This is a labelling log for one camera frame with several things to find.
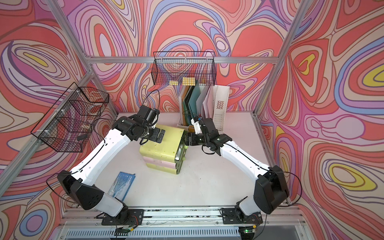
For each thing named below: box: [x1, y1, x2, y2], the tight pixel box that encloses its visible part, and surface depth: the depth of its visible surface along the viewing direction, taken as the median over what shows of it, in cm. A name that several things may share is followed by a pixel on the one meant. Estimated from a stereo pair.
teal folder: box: [188, 85, 201, 119], surface depth 91 cm
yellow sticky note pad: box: [169, 80, 179, 86], surface depth 85 cm
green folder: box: [182, 97, 194, 126], surface depth 96 cm
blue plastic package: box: [107, 171, 136, 202], surface depth 86 cm
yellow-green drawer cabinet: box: [139, 124, 188, 175], surface depth 77 cm
